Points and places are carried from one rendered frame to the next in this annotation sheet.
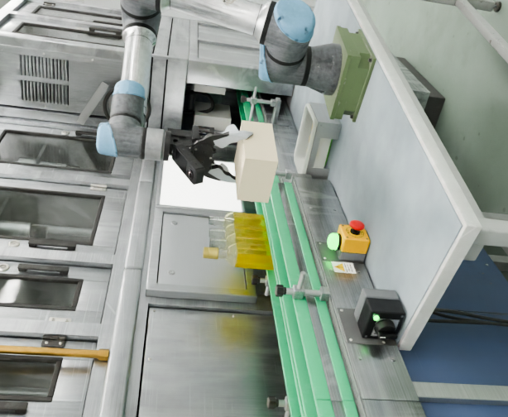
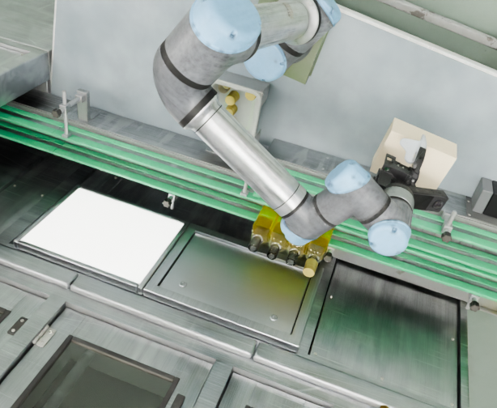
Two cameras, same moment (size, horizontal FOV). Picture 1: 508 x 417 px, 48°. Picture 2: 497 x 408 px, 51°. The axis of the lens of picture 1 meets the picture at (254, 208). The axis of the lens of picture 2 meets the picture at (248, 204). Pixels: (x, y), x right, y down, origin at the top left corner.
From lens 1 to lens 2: 164 cm
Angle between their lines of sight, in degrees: 55
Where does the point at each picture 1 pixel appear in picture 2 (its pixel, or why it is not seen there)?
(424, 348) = not seen: hidden behind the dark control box
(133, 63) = (254, 145)
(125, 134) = (408, 216)
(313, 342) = not seen: outside the picture
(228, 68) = not seen: outside the picture
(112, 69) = not seen: outside the picture
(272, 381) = (411, 303)
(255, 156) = (452, 152)
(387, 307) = not seen: outside the picture
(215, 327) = (344, 315)
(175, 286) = (299, 320)
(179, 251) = (239, 298)
